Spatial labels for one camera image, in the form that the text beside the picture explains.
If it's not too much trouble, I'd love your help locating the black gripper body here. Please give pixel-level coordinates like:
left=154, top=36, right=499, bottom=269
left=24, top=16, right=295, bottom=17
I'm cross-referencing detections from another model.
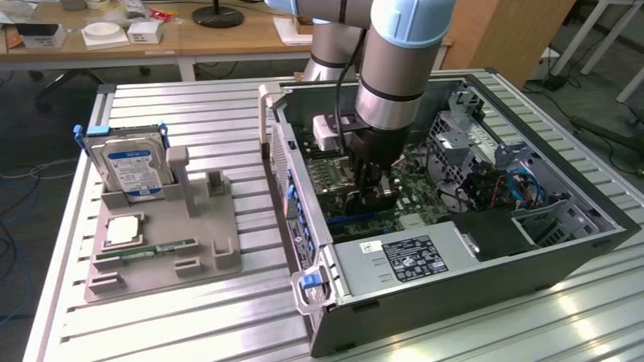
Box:
left=347, top=127, right=411, bottom=169

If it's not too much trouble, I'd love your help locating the blue expansion slot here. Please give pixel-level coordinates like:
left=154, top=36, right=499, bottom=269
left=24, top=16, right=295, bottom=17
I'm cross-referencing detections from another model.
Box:
left=326, top=213, right=395, bottom=232

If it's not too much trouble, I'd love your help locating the CPU socket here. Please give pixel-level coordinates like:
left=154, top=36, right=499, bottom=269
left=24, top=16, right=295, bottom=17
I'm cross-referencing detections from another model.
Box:
left=327, top=158, right=359, bottom=184

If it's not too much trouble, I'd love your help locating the perforated metal disk bay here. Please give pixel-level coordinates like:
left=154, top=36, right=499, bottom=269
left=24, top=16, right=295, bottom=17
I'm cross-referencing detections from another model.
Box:
left=426, top=88, right=530, bottom=178

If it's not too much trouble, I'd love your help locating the green motherboard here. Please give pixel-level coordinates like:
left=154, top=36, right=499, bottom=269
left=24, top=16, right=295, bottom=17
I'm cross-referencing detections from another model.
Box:
left=294, top=124, right=458, bottom=244

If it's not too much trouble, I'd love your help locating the silver chipset heat sink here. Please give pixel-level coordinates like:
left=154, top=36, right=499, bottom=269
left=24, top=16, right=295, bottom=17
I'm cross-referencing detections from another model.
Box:
left=399, top=214, right=431, bottom=230

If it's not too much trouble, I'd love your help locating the silver power supply unit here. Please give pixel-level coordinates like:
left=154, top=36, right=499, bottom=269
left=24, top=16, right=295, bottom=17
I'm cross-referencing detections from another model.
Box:
left=331, top=221, right=506, bottom=299

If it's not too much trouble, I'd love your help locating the white paper stack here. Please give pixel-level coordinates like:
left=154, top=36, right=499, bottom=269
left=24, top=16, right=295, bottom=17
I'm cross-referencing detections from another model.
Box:
left=274, top=15, right=315, bottom=48

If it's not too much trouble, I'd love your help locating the wooden cabinet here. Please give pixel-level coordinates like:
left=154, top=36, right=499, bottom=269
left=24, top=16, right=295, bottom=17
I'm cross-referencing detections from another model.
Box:
left=442, top=0, right=578, bottom=81

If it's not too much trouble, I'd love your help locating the black power adapter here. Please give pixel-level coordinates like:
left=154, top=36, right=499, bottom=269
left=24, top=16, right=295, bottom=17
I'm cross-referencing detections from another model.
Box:
left=543, top=74, right=570, bottom=92

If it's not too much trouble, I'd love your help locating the wooden desk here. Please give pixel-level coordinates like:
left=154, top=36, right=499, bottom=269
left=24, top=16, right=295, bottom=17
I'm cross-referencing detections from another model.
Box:
left=179, top=9, right=454, bottom=82
left=0, top=2, right=183, bottom=82

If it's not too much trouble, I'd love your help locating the black open PC case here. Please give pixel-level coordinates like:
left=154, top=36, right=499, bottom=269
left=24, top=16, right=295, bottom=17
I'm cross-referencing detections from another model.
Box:
left=256, top=73, right=643, bottom=359

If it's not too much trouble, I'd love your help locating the black stand base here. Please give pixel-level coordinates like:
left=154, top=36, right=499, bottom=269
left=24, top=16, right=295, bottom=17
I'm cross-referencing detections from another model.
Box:
left=568, top=112, right=644, bottom=141

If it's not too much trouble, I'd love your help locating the black round lamp base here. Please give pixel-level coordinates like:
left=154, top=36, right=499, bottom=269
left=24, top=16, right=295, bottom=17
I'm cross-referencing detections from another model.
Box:
left=191, top=0, right=247, bottom=29

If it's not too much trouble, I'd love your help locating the grey hard disk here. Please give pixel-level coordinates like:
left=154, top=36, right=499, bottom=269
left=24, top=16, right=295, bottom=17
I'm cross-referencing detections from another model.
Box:
left=98, top=137, right=168, bottom=203

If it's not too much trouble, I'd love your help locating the red packet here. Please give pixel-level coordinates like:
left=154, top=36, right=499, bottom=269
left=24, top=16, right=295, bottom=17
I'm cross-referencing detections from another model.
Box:
left=150, top=9, right=179, bottom=25

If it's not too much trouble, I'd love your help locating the white carton box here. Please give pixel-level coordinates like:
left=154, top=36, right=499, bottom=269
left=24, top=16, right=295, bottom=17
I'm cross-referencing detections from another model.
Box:
left=126, top=19, right=167, bottom=45

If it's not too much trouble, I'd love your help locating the silver CPU chip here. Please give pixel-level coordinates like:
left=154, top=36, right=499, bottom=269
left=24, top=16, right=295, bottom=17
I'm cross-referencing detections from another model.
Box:
left=104, top=217, right=143, bottom=244

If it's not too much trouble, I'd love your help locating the green RAM stick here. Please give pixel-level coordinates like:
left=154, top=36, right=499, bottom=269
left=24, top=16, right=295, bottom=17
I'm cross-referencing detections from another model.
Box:
left=95, top=242, right=196, bottom=262

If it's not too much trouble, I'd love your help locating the blue disk carrier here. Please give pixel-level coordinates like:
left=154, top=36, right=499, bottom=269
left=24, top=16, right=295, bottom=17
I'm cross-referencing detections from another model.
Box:
left=72, top=121, right=171, bottom=189

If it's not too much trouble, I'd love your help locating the grey parts rack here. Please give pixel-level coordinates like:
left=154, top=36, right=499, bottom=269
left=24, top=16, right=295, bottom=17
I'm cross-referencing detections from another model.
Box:
left=83, top=145, right=244, bottom=304

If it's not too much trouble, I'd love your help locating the white round holder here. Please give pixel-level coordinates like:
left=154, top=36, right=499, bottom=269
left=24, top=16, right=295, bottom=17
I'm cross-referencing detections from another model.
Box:
left=80, top=21, right=132, bottom=51

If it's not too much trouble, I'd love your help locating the white box with black lid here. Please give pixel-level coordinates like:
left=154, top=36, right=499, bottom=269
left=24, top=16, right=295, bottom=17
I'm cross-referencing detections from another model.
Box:
left=15, top=22, right=68, bottom=49

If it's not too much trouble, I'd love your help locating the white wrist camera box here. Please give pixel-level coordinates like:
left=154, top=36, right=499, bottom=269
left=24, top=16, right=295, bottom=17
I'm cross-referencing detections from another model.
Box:
left=311, top=114, right=354, bottom=152

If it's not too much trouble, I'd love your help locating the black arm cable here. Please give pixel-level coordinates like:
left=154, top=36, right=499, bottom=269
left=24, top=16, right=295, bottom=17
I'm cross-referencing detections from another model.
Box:
left=335, top=28, right=371, bottom=154

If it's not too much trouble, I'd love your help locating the black wire bundle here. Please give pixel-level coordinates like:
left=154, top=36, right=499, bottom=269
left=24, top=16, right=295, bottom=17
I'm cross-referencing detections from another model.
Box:
left=458, top=170, right=506, bottom=211

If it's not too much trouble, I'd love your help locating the blue data wire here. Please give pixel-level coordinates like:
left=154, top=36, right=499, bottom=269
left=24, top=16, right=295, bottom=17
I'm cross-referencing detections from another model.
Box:
left=507, top=168, right=548, bottom=208

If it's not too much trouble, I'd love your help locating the grey case handle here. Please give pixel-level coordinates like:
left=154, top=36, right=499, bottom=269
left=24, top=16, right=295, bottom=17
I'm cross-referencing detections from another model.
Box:
left=290, top=263, right=338, bottom=315

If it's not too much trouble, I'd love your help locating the white table frame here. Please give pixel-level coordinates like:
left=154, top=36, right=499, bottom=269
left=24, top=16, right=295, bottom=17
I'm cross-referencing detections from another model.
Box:
left=550, top=0, right=644, bottom=104

